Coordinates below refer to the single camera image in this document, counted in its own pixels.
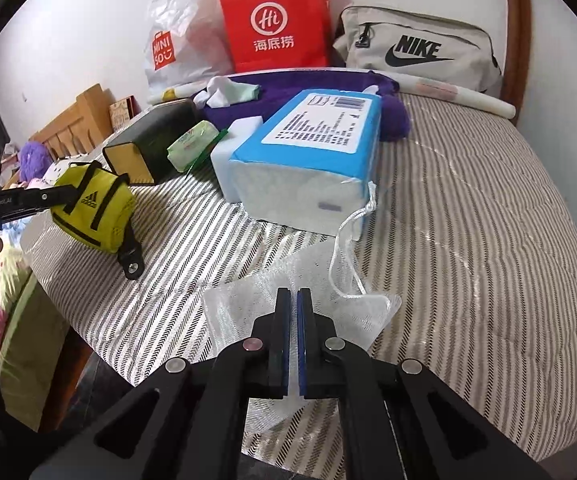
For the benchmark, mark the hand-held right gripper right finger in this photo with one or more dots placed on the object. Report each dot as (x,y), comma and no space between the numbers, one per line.
(304,345)

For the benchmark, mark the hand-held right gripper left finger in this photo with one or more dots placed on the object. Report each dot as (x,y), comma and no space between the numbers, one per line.
(282,345)

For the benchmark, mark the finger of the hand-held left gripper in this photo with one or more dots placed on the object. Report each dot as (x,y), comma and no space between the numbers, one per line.
(51,197)

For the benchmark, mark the clear plastic bag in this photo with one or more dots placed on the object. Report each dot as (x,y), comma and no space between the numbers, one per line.
(238,305)

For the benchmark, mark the white glove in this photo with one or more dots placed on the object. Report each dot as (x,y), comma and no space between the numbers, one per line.
(214,92)

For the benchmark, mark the light green cloth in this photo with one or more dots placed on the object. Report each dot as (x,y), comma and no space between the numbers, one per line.
(244,93)

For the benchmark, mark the white polka dot pillow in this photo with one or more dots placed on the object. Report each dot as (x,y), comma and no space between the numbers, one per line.
(61,169)

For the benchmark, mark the purple plush toy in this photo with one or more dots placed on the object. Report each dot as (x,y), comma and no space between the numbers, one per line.
(36,160)

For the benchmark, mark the colourful printed blanket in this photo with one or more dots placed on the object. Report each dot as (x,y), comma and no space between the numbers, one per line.
(11,240)

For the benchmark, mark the wooden headboard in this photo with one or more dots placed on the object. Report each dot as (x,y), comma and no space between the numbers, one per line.
(76,120)

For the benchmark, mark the patterned flat box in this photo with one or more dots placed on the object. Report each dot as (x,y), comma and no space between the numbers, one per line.
(122,112)

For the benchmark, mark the dark green tin box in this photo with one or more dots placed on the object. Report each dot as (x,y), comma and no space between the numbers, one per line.
(153,135)

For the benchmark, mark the green wet wipes packet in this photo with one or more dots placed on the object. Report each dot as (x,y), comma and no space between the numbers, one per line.
(191,145)

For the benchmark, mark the dark green flat packet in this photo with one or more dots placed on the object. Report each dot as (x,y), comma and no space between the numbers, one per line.
(213,147)

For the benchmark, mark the striped mattress pad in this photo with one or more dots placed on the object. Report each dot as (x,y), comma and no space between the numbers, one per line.
(468,235)

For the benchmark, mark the white plastic shopping bag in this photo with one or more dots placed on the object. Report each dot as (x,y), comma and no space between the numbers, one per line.
(183,35)

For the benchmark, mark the blue tissue pack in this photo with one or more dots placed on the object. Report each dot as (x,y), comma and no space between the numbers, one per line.
(313,135)

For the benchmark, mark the purple towel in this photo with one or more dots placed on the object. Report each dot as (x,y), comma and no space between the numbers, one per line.
(278,87)

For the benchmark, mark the red paper bag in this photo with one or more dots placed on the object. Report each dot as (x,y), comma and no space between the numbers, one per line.
(273,25)

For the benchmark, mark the rolled patterned paper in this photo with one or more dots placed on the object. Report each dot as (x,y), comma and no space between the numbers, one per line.
(458,92)

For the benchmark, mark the grey waist bag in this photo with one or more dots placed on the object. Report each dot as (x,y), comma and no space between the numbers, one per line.
(418,50)

